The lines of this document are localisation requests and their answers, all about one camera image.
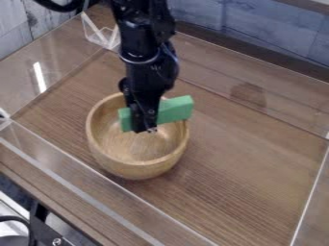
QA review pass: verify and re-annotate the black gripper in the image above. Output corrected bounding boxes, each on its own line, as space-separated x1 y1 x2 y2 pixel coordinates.
118 41 181 134

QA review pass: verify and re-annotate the green rectangular block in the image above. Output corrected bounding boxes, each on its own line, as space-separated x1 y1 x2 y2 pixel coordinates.
118 95 194 132

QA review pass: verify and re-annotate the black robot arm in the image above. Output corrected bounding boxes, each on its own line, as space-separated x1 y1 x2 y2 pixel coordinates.
107 0 181 134

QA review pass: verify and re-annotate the wooden bowl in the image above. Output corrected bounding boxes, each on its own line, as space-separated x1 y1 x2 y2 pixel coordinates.
84 92 190 180

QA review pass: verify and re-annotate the clear acrylic corner bracket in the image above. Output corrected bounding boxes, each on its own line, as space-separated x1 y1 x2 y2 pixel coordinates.
82 12 120 51

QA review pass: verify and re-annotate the clear acrylic tray wall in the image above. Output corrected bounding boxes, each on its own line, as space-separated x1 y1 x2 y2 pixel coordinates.
0 110 218 246

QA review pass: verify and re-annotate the black metal table frame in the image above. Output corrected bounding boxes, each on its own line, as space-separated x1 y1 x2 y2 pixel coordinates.
24 200 87 246

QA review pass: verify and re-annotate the black cable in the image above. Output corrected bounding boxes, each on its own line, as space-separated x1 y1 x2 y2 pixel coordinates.
0 215 37 239

